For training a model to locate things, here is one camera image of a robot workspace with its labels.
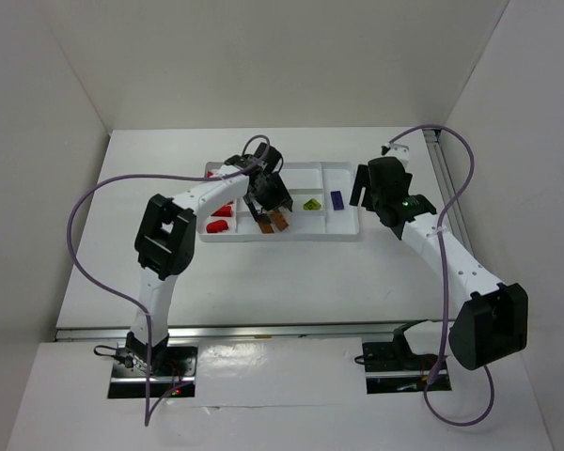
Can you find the blue lego plate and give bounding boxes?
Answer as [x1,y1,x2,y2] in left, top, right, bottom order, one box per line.
[330,190,345,211]

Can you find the red and green lego brick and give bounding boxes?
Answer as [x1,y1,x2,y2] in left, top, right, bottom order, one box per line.
[303,198,322,211]

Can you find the red rectangular lego brick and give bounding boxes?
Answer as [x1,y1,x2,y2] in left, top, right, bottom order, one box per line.
[211,204,234,218]

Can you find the red rounded lego brick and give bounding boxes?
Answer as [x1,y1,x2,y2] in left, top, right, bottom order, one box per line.
[205,220,229,234]

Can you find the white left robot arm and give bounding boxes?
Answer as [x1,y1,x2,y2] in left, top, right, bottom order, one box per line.
[126,143,292,372]

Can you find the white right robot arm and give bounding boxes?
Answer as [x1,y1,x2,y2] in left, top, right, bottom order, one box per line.
[350,148,528,370]

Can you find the white compartment tray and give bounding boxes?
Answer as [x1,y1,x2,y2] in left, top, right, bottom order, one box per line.
[198,162,360,242]

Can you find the aluminium side rail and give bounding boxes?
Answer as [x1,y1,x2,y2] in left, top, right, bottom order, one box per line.
[423,129,472,251]

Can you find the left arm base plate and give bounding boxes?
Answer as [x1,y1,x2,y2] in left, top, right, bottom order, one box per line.
[93,345,198,399]

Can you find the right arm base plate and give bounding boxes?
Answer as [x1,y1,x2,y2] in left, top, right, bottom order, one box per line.
[353,329,438,395]

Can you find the aluminium front rail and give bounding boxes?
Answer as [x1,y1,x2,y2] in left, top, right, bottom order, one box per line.
[54,320,452,342]

